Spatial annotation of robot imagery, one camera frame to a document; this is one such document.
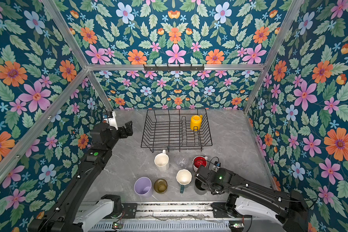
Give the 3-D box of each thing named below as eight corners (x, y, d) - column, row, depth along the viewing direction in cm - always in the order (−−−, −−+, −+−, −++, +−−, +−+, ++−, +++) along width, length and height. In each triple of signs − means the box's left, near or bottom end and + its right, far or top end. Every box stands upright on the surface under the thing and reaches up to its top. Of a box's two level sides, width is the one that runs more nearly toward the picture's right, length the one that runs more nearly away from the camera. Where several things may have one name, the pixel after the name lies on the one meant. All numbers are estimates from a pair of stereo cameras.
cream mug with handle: (156, 172, 89) (153, 165, 80) (158, 157, 95) (155, 149, 87) (169, 172, 89) (167, 165, 80) (170, 157, 95) (168, 149, 87)
